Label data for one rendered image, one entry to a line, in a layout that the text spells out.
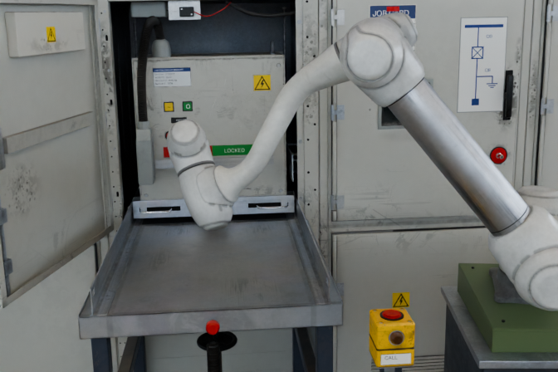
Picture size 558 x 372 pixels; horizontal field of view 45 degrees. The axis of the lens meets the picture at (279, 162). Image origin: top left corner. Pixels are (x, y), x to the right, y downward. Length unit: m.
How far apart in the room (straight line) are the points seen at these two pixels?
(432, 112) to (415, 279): 1.05
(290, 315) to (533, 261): 0.56
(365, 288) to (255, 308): 0.81
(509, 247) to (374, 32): 0.54
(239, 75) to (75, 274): 0.85
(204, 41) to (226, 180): 1.34
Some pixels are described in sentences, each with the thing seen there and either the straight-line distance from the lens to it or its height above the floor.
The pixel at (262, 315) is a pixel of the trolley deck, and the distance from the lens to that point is 1.65.
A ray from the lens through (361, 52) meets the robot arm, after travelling 1.40.
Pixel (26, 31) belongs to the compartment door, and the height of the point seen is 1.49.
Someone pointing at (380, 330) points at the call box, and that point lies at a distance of 1.45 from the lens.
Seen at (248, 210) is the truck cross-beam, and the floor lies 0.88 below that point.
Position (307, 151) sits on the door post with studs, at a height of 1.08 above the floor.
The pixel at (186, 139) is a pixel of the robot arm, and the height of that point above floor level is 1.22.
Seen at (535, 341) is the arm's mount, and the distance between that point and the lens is 1.72.
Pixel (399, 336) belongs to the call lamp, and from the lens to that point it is 1.45.
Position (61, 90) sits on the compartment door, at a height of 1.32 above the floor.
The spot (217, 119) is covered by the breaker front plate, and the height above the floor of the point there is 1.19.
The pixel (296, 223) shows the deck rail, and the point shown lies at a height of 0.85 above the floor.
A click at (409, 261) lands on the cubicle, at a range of 2.39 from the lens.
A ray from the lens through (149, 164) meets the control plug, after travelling 2.17.
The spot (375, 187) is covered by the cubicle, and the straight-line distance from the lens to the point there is 2.28.
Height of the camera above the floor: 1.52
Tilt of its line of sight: 12 degrees down
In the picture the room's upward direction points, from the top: 1 degrees counter-clockwise
